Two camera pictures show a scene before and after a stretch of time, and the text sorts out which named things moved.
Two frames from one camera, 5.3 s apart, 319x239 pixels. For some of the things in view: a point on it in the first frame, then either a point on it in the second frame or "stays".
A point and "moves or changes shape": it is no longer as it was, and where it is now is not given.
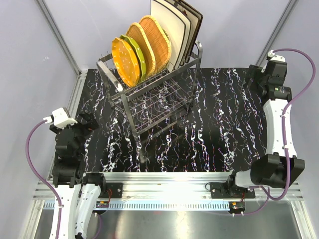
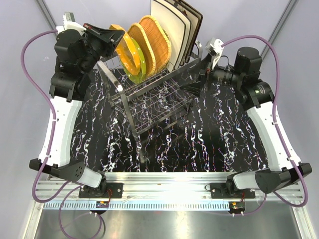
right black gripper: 253,72 to 205,71
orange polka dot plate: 126,62 moves or changes shape
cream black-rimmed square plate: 175,25 stays
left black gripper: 90,125 to 108,38
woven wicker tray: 136,32 stays
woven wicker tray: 160,41 stays
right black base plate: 230,190 stays
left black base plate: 114,190 stays
